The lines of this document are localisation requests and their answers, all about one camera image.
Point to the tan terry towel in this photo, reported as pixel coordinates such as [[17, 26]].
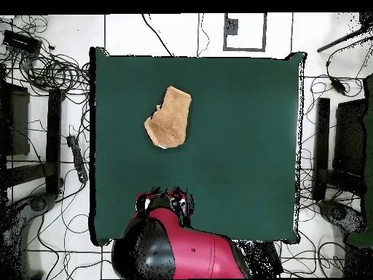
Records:
[[170, 119]]

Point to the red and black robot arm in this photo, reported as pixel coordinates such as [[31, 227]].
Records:
[[198, 253]]

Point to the black power strip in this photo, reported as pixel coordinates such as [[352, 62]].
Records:
[[78, 159]]

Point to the dark green table cloth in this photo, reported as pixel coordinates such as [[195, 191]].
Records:
[[233, 145]]

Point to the dark stand base leg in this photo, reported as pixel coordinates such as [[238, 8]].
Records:
[[38, 204], [338, 213]]

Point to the black box device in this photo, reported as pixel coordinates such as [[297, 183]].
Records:
[[22, 42]]

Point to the black power adapter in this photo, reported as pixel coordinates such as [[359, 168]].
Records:
[[338, 86]]

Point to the black rod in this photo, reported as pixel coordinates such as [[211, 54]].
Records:
[[341, 39]]

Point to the black stand frame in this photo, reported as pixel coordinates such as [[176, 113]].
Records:
[[54, 140], [322, 140]]

